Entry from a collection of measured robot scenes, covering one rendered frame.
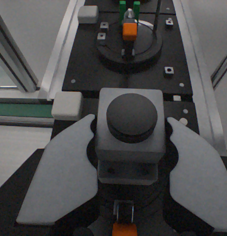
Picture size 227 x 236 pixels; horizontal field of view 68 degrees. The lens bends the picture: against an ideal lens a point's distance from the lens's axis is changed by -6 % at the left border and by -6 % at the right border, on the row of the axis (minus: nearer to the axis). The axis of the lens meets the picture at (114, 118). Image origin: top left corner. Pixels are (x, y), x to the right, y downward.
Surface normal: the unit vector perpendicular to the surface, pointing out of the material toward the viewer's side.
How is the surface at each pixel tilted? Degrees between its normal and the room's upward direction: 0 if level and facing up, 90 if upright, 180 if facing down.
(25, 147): 0
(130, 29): 22
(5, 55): 90
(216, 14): 0
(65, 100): 0
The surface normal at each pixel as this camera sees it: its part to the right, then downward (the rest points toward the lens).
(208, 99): -0.02, -0.44
